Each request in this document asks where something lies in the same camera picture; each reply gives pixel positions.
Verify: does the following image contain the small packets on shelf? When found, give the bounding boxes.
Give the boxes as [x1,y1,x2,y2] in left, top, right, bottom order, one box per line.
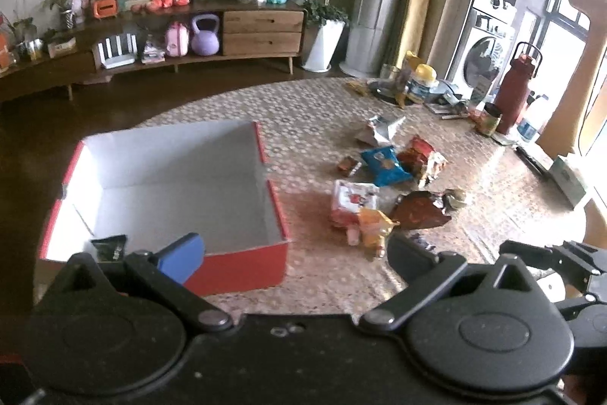
[141,36,166,64]

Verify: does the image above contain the green tissue box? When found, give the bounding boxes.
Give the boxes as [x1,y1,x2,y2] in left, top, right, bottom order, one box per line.
[550,156,589,209]

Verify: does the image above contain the purple kettlebell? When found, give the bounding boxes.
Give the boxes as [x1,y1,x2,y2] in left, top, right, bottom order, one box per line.
[190,14,221,56]

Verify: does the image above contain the small dark snack packet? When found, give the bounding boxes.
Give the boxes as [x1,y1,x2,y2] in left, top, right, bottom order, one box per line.
[408,233,437,251]

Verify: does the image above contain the blue cookie packet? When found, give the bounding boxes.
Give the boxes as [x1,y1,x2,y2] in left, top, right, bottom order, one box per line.
[359,146,413,188]

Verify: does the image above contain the red cardboard box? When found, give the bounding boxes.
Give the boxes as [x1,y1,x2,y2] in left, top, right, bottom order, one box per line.
[39,120,292,296]

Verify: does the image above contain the small green potted plant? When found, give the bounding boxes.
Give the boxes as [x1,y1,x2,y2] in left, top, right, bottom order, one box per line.
[0,9,46,64]

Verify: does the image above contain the black round tray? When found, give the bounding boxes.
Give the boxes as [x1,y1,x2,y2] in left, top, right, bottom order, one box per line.
[367,80,413,107]

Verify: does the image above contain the white router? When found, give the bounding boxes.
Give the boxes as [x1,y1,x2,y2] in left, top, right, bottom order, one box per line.
[97,32,138,70]

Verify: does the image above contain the black snack packet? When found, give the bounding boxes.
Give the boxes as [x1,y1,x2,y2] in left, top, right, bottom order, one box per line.
[90,235,128,262]

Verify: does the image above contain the white red snack packet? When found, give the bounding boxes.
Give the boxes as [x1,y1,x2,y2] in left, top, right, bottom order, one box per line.
[329,180,380,228]

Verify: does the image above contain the clear glass cup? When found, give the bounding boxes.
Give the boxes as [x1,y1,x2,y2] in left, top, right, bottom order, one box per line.
[379,64,404,93]

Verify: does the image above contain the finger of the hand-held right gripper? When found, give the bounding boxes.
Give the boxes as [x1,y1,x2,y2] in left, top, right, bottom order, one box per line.
[556,294,607,380]
[499,239,607,292]

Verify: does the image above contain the wooden media cabinet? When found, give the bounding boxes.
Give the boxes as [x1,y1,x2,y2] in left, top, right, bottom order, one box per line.
[0,2,309,102]

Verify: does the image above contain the small greenish snack packet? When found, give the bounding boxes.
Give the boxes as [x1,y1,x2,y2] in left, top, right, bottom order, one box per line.
[441,189,468,211]

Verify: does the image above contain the silver white snack bag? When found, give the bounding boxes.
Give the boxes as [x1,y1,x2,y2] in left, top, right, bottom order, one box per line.
[355,113,406,147]

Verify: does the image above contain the red snack bag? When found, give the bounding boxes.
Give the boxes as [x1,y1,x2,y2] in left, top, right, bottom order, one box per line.
[397,136,447,188]

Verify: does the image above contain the printed tin can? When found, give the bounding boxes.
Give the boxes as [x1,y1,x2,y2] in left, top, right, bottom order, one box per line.
[475,102,503,136]

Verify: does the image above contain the yellow lid canister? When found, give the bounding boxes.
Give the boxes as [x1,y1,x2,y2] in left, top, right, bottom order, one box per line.
[408,63,438,104]

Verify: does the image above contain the small brown wrapped snack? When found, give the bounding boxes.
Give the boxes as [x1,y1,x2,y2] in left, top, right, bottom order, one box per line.
[338,156,363,177]

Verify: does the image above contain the small cardboard box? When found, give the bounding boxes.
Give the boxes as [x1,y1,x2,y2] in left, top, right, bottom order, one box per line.
[47,37,77,58]

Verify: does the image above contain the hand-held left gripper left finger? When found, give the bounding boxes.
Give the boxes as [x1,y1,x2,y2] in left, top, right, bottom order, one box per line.
[53,233,234,334]

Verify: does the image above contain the white washing machine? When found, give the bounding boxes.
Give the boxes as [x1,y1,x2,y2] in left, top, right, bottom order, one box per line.
[448,0,520,102]

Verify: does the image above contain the orange snack packet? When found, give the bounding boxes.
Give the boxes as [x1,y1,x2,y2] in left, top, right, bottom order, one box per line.
[346,208,400,261]

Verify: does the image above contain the black remote control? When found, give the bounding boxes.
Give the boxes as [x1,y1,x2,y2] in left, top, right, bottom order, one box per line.
[514,146,553,178]

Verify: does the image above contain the tan long-necked figure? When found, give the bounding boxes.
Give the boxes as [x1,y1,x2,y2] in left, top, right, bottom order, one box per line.
[539,0,607,150]

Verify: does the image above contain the maroon water bottle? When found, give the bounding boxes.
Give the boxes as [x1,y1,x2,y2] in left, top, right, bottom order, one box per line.
[493,42,544,135]

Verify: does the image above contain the dark brown snack bag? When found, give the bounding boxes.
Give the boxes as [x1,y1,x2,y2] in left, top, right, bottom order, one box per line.
[390,191,452,230]

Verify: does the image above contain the yellow stand-up pouch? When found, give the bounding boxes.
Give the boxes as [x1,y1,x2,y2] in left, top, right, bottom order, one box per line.
[396,50,423,109]

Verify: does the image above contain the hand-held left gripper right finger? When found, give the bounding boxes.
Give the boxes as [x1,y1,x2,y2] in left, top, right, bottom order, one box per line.
[359,233,547,334]

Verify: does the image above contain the clear plastic water bottle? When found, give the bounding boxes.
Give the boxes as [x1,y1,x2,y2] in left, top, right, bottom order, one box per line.
[517,94,550,143]

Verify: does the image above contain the orange box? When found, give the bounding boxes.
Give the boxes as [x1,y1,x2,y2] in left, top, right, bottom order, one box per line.
[91,0,119,19]

